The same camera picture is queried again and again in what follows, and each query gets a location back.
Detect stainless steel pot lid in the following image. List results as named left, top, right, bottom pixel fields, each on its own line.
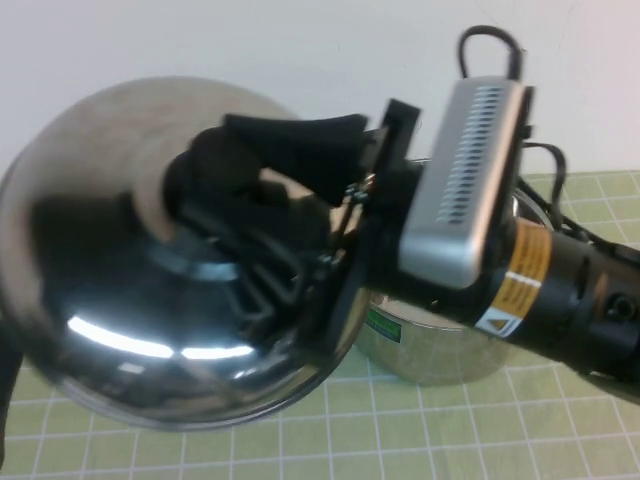
left=0, top=74, right=372, bottom=434

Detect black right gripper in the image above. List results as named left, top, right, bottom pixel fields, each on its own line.
left=223, top=98, right=501, bottom=354

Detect stainless steel pot black handles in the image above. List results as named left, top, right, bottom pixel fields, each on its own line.
left=349, top=155, right=549, bottom=389

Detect green grid table mat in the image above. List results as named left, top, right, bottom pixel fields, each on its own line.
left=0, top=169, right=640, bottom=480

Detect black right camera cable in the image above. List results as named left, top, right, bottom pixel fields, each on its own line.
left=457, top=27, right=611, bottom=246

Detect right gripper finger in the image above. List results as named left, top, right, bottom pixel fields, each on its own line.
left=174, top=199, right=327, bottom=324

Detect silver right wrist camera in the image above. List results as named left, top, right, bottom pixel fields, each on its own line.
left=399, top=74, right=534, bottom=292

